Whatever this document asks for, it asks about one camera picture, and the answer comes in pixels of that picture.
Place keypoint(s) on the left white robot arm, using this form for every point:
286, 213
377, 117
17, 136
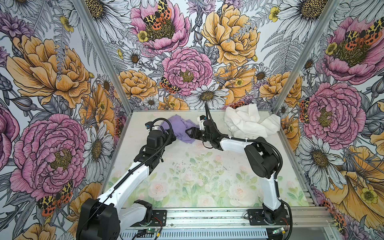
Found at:
104, 218

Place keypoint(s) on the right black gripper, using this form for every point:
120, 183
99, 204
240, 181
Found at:
194, 130

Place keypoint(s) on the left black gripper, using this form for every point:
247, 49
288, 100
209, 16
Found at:
164, 137

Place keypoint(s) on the white crumpled cloth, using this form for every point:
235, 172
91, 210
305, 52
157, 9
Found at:
246, 123

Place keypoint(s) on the aluminium corner post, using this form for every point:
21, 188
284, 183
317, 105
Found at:
92, 32
313, 38

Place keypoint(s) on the left aluminium corner post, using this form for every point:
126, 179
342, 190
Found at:
92, 32

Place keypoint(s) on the black mounting plate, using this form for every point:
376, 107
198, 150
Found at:
158, 219
258, 217

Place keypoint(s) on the right aluminium corner post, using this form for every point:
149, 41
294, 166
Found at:
313, 38

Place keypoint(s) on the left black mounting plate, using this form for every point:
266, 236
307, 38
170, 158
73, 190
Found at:
158, 219

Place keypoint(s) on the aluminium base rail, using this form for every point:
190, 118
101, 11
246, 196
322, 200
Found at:
307, 223

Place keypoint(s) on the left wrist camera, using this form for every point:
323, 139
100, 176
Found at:
150, 126

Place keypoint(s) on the green circuit board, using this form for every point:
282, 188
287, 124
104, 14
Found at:
146, 233

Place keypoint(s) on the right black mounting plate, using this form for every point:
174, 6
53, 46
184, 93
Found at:
258, 217

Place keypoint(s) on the purple cloth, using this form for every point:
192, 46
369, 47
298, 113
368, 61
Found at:
180, 126

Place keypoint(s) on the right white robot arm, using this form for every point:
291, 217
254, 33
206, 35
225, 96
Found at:
264, 159

